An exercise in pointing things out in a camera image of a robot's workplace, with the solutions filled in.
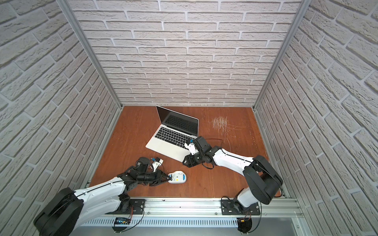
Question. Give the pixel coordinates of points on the left aluminium corner post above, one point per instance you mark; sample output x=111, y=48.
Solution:
x=71, y=18

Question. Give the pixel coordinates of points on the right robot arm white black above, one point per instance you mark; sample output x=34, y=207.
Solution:
x=262, y=179

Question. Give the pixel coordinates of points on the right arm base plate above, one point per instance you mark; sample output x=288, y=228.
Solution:
x=233, y=207

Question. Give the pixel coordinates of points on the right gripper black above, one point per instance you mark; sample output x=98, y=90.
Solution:
x=190, y=159

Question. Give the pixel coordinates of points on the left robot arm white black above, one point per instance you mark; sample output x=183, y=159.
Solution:
x=70, y=209

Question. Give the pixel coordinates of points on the aluminium front rail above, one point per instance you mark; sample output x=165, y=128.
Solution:
x=213, y=207

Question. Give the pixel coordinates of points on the right aluminium corner post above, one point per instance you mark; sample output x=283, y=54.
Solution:
x=285, y=45

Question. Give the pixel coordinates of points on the silver open laptop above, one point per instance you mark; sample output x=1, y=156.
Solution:
x=174, y=130

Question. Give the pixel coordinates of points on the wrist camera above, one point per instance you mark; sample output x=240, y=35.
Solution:
x=189, y=144
x=156, y=163

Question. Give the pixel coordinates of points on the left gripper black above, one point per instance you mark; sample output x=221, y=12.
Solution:
x=158, y=177

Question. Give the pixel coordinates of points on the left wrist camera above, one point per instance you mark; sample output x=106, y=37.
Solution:
x=156, y=163

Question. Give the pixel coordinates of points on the white wireless mouse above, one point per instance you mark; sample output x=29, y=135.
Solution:
x=177, y=177

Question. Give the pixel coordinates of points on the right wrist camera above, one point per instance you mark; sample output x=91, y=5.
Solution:
x=189, y=144

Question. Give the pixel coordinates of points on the black round connector board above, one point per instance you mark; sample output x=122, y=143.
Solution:
x=244, y=225

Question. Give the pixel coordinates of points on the green circuit board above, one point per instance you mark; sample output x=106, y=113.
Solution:
x=121, y=221

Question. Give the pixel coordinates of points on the aluminium corner post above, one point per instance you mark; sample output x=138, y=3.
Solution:
x=285, y=45
x=71, y=18

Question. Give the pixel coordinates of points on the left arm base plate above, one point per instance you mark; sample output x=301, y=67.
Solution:
x=134, y=206

